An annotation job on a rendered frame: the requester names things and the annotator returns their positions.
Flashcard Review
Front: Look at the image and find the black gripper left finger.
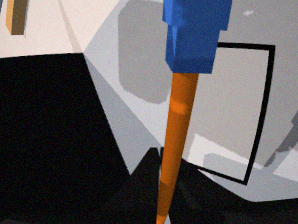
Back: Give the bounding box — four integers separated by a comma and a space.
0, 147, 160, 224

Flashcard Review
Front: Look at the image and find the white rectangle with black border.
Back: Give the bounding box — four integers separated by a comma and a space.
182, 47, 269, 180

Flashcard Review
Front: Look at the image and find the small brown cardboard box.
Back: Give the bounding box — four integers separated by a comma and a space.
6, 0, 27, 35

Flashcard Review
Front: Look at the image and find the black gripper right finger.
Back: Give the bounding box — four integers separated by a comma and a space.
168, 158, 298, 224

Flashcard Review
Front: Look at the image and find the black flat panel with round hole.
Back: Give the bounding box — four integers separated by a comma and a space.
0, 53, 130, 221

